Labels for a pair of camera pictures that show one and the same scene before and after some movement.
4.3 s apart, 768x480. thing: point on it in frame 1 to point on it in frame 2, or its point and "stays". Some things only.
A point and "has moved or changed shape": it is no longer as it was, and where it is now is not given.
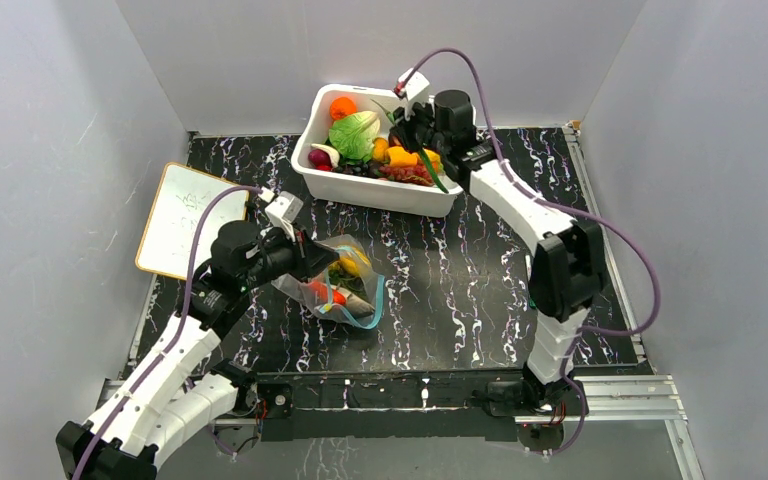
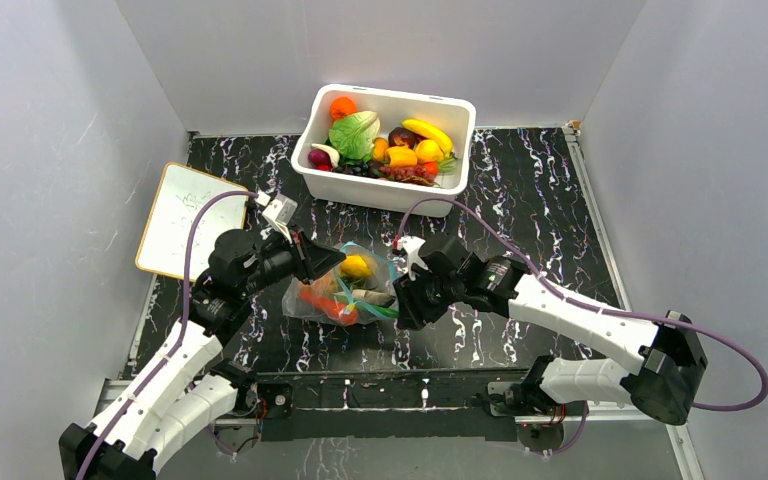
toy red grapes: [409, 173] stays
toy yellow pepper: [398, 156] stays
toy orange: [342, 107] stays
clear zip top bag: [348, 290] has moved or changed shape
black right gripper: [401, 128] to [414, 313]
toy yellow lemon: [349, 265] has moved or changed shape
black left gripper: [310, 257] stays
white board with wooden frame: [167, 231] stays
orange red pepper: [326, 294] to [332, 308]
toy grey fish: [356, 306] to [372, 297]
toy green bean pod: [392, 118] to [386, 311]
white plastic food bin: [333, 189] stays
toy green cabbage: [353, 135] stays
